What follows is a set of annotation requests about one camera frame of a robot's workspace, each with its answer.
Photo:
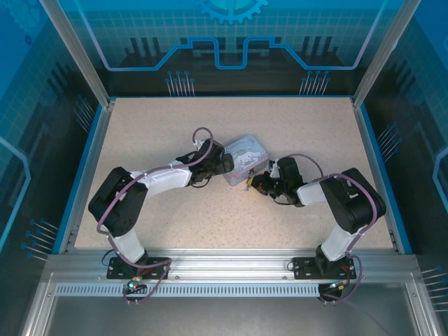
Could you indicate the pastel cartoon tin box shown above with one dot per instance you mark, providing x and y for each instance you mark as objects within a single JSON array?
[{"x": 245, "y": 155}]

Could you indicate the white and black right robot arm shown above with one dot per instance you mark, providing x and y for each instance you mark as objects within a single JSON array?
[{"x": 311, "y": 192}]

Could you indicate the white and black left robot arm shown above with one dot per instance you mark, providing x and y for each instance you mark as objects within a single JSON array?
[{"x": 164, "y": 176}]

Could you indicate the grey metal shelf panel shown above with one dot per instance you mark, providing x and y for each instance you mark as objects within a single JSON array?
[{"x": 224, "y": 315}]

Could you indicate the aluminium mounting rail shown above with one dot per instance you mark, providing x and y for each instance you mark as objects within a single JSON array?
[{"x": 227, "y": 264}]

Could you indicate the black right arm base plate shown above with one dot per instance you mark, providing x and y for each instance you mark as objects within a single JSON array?
[{"x": 302, "y": 267}]

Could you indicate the aluminium side rail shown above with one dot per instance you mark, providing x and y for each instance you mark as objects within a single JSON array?
[
  {"x": 87, "y": 175},
  {"x": 378, "y": 175}
]

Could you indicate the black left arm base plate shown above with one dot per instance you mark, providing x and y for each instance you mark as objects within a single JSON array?
[{"x": 157, "y": 267}]

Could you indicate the aluminium frame post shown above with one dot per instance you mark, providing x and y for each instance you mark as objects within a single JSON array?
[
  {"x": 381, "y": 52},
  {"x": 82, "y": 52}
]

